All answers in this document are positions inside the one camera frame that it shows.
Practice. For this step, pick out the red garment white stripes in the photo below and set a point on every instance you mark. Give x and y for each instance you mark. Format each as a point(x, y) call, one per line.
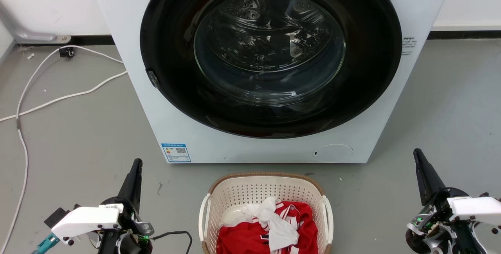
point(242, 238)

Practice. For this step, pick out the round white filter cover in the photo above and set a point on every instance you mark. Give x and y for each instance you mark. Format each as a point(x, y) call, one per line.
point(332, 153)

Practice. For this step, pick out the grey door latch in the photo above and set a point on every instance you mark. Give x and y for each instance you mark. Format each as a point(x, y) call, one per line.
point(152, 78)

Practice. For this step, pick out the small printed text label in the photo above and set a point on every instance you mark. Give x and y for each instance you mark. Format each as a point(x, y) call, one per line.
point(408, 45)

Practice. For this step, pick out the white cloth garment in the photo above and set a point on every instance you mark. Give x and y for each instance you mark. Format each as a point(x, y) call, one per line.
point(280, 230)

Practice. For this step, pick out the white front-load washing machine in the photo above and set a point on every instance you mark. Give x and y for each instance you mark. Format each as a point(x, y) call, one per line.
point(129, 19)

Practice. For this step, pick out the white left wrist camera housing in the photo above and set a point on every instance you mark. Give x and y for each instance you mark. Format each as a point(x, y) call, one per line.
point(86, 219)

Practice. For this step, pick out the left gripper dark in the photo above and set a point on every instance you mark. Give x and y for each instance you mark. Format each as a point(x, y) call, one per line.
point(131, 222)

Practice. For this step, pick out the black round washer door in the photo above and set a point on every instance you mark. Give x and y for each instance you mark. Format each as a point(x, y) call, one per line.
point(172, 31)

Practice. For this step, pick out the blue energy label sticker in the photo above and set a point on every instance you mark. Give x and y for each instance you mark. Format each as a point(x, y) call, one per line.
point(175, 152)

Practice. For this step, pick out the teal connector piece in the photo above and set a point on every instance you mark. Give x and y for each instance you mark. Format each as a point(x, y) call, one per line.
point(45, 244)

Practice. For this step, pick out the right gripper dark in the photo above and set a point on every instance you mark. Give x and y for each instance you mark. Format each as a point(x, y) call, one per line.
point(432, 222)

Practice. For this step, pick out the small black plug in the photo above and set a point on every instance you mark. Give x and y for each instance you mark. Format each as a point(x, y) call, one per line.
point(66, 52)

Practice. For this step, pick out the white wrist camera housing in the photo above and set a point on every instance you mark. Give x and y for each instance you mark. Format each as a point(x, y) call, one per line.
point(86, 219)
point(475, 207)

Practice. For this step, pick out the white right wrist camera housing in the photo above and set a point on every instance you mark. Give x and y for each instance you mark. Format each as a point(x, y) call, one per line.
point(475, 207)

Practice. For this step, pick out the white laundry basket brown rim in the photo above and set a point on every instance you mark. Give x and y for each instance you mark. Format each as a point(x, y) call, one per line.
point(254, 189)

